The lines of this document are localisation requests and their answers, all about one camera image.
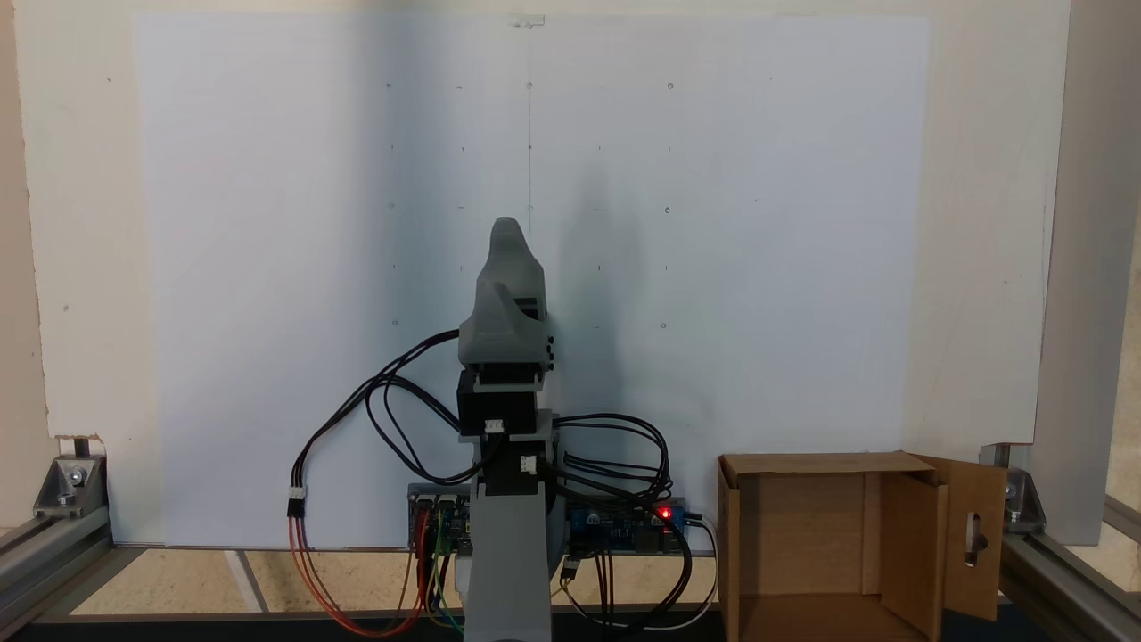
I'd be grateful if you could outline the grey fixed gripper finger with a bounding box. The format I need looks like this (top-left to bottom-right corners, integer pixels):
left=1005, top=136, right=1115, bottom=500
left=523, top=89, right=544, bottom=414
left=479, top=217, right=546, bottom=304

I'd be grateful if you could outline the motor driver circuit board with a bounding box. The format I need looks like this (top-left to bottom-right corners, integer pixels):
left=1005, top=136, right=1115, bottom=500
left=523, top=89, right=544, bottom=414
left=407, top=483, right=472, bottom=556

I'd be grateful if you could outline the blue power circuit board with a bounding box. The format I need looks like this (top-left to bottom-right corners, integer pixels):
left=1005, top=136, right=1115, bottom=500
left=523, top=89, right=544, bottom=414
left=566, top=497, right=690, bottom=556

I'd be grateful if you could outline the large white paper sheet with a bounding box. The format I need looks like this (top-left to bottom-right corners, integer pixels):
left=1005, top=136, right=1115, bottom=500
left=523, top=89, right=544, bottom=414
left=133, top=12, right=931, bottom=549

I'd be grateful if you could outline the open cardboard box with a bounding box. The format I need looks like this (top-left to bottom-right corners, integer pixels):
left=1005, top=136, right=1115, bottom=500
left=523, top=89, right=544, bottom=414
left=717, top=450, right=1010, bottom=642

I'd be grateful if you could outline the black looped servo cable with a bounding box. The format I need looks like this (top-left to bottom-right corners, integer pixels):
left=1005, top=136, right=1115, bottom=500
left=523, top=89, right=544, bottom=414
left=364, top=374, right=487, bottom=480

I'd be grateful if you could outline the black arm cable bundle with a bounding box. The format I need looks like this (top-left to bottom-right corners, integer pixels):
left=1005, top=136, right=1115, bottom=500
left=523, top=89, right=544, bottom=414
left=538, top=411, right=698, bottom=630

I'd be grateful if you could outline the green wire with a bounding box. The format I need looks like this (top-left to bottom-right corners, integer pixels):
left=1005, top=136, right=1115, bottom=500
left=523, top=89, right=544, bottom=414
left=430, top=510, right=467, bottom=637

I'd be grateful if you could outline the black cable with white plug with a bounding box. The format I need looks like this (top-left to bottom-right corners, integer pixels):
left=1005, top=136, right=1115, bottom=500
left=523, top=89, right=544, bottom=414
left=286, top=329, right=464, bottom=521

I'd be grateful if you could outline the orange wire bundle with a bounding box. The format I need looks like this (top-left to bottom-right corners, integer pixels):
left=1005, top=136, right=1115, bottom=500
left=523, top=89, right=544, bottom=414
left=286, top=513, right=431, bottom=638

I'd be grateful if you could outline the metal corner bracket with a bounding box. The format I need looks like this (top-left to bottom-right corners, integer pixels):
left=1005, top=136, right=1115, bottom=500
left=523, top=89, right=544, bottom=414
left=33, top=453, right=111, bottom=521
left=1002, top=466, right=1047, bottom=537

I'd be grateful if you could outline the aluminium frame rail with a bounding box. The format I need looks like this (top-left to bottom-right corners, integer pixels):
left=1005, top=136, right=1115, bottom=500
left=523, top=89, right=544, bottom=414
left=996, top=493, right=1141, bottom=642
left=0, top=508, right=115, bottom=637

